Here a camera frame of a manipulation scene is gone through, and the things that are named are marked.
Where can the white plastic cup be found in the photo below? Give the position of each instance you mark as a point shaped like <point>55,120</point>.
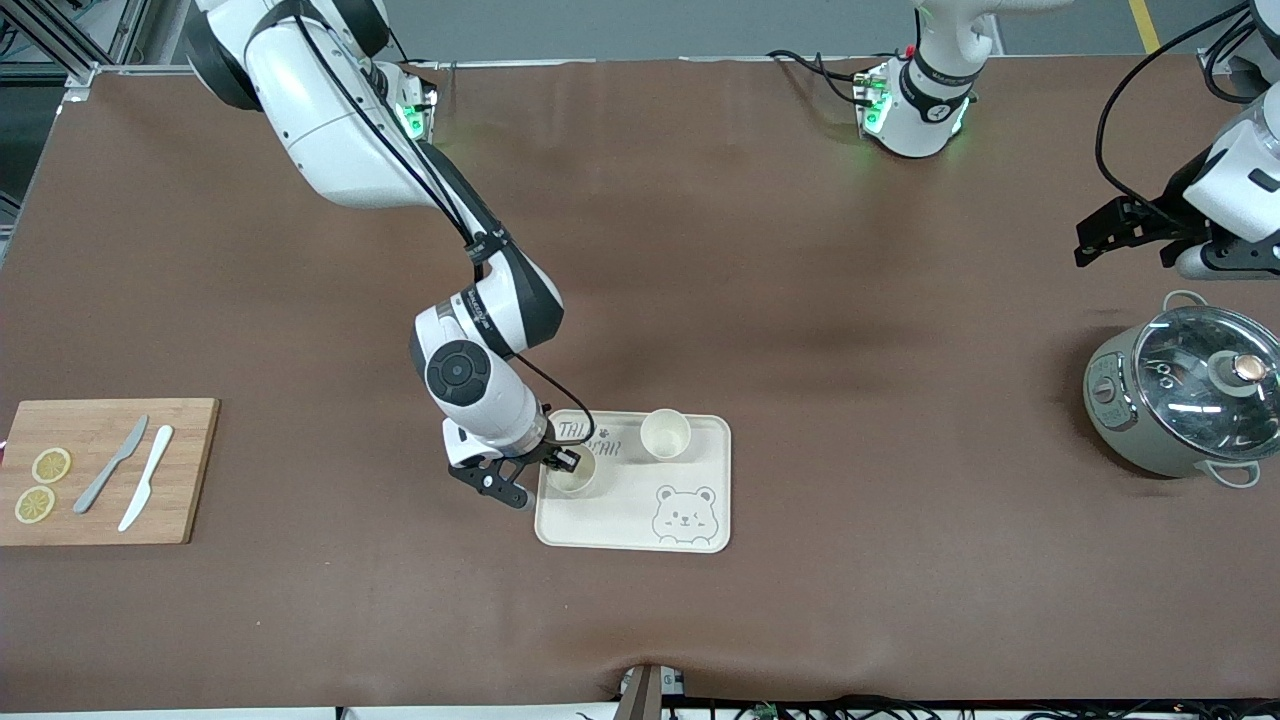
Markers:
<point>572,482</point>
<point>665,435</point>

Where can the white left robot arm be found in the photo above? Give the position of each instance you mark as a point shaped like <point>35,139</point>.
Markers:
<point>920,110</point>

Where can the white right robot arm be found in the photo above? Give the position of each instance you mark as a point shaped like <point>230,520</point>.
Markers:
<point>330,130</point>

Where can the white bear print tray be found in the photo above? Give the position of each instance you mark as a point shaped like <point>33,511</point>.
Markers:
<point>620,520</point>

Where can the glass pot lid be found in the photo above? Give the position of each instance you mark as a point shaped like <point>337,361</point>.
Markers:
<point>1190,390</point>

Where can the green electric cooking pot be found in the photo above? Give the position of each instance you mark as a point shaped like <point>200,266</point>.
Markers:
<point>1120,420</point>

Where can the bamboo cutting board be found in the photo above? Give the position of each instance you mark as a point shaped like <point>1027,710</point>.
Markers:
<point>185,470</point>

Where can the white plastic knife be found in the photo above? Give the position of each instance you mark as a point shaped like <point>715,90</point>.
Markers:
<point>148,475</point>

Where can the grey plastic knife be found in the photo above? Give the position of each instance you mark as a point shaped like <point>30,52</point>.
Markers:
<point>110,465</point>

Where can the yellow lemon slice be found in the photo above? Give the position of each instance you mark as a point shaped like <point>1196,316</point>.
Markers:
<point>34,505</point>
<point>51,465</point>

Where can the aluminium frame profile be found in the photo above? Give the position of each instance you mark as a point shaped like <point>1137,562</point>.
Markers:
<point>60,40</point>
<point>1225,45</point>

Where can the metal table bracket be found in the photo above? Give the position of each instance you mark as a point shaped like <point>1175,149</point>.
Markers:
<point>645,695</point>

